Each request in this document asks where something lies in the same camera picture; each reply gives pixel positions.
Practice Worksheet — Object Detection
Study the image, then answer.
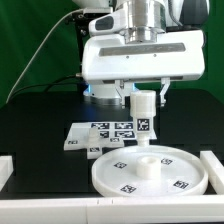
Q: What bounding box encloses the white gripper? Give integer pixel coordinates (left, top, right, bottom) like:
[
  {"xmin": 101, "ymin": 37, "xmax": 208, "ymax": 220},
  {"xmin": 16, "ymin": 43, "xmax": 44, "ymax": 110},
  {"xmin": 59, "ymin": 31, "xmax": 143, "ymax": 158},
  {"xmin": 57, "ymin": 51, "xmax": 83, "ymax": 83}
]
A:
[{"xmin": 82, "ymin": 30, "xmax": 205, "ymax": 107}]

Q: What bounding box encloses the white cross-shaped table base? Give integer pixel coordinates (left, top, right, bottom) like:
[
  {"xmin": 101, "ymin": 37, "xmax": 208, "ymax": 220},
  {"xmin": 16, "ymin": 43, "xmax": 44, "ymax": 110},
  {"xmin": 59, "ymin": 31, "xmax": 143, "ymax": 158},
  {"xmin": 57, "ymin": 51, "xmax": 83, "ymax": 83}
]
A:
[{"xmin": 64, "ymin": 128, "xmax": 124, "ymax": 159}]

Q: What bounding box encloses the white round table top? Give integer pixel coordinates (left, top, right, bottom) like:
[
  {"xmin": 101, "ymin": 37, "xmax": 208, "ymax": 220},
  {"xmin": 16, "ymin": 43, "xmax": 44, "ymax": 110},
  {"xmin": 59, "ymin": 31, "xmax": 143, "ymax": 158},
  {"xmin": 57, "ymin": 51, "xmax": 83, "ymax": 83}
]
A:
[{"xmin": 91, "ymin": 145, "xmax": 208, "ymax": 197}]

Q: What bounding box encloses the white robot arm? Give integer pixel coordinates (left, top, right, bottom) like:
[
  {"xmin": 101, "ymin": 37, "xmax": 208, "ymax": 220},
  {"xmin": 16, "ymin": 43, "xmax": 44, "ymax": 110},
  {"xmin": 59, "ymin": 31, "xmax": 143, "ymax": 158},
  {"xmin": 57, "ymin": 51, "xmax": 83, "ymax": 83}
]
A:
[{"xmin": 72, "ymin": 0, "xmax": 210, "ymax": 105}]

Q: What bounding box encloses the white marker sheet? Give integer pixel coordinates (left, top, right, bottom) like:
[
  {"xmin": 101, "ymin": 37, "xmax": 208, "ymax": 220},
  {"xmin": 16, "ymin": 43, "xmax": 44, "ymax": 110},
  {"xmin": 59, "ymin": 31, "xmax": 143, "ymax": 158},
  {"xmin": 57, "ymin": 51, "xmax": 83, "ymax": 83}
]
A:
[{"xmin": 65, "ymin": 121, "xmax": 157, "ymax": 143}]

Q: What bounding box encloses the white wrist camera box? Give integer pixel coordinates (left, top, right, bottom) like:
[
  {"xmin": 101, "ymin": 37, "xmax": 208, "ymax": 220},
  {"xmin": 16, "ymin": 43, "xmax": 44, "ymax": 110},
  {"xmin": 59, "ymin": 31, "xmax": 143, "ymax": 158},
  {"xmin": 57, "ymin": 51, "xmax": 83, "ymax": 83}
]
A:
[{"xmin": 88, "ymin": 9, "xmax": 128, "ymax": 37}]

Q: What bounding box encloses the black camera stand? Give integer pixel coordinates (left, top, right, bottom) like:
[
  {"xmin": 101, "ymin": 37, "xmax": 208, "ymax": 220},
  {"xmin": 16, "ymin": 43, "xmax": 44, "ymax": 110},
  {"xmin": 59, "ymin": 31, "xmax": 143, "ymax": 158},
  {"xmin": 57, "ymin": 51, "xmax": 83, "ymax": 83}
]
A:
[{"xmin": 65, "ymin": 9, "xmax": 114, "ymax": 81}]

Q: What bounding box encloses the black cable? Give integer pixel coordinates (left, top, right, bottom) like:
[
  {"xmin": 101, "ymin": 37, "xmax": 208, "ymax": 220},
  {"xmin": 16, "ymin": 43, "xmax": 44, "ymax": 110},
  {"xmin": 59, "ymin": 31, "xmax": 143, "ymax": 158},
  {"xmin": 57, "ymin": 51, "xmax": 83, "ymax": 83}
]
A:
[{"xmin": 6, "ymin": 74, "xmax": 90, "ymax": 104}]

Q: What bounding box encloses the white cable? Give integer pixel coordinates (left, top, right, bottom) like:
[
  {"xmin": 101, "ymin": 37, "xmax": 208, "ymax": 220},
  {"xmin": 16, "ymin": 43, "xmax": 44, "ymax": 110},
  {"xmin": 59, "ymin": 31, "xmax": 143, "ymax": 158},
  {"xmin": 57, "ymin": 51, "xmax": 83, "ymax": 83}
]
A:
[{"xmin": 5, "ymin": 9, "xmax": 84, "ymax": 104}]

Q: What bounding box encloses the white U-shaped border frame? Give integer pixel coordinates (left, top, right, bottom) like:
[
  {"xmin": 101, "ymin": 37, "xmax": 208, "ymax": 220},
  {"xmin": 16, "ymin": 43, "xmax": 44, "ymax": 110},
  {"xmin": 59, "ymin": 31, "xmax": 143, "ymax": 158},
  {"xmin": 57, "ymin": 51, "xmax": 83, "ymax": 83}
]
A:
[{"xmin": 0, "ymin": 151, "xmax": 224, "ymax": 224}]

